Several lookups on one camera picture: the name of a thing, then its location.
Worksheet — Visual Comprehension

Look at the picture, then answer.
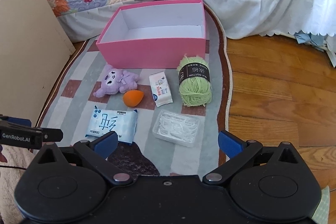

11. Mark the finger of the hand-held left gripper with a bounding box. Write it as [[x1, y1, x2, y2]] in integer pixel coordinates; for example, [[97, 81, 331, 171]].
[[0, 115, 32, 128], [41, 128, 64, 143]]

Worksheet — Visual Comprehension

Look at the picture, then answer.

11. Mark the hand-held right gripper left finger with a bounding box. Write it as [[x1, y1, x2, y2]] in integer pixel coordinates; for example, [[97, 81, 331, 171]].
[[35, 132, 134, 186]]

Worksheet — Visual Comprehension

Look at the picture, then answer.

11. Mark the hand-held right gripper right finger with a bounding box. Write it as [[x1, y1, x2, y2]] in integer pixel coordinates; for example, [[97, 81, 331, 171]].
[[202, 130, 301, 186]]

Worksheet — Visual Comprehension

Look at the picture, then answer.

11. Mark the blue wet wipe pack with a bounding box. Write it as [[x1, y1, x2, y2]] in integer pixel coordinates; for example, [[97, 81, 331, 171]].
[[83, 106, 139, 146]]

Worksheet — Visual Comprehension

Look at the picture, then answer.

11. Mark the orange makeup sponge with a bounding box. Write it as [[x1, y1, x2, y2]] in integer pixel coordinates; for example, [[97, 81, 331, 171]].
[[123, 90, 145, 108]]

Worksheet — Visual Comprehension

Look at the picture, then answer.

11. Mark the clear plastic swab box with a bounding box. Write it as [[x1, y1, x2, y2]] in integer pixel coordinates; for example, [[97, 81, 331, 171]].
[[152, 110, 200, 148]]

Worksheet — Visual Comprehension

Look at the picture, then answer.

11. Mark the purple plush toy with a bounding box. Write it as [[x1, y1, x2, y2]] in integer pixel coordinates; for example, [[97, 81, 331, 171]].
[[93, 64, 139, 98]]

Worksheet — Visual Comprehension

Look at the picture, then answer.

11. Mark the green yarn ball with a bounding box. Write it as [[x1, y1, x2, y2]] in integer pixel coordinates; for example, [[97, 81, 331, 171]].
[[176, 54, 213, 107]]

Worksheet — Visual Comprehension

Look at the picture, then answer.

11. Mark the white tissue pack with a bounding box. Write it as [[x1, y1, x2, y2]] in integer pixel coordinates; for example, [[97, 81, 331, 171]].
[[149, 71, 174, 107]]

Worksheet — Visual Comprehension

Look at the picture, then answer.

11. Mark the pink cardboard box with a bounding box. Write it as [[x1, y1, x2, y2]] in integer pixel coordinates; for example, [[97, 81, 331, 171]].
[[96, 0, 206, 69]]

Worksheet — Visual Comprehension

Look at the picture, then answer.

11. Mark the beige fluffy mat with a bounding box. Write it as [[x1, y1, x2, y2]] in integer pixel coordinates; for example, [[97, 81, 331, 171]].
[[0, 145, 36, 216]]

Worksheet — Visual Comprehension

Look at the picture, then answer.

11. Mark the beige wooden board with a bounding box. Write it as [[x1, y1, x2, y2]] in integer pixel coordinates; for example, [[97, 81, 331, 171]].
[[0, 0, 76, 132]]

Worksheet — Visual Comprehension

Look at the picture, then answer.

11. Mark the checked grey rug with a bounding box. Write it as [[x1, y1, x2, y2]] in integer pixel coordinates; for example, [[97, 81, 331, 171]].
[[33, 0, 233, 177]]

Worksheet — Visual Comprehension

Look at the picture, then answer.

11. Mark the crumpled blue paper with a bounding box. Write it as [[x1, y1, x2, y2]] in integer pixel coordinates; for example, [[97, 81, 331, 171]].
[[294, 31, 328, 52]]

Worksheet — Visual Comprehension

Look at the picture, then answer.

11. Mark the black cable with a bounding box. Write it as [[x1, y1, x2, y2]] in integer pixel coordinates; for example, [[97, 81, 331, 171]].
[[0, 164, 28, 171]]

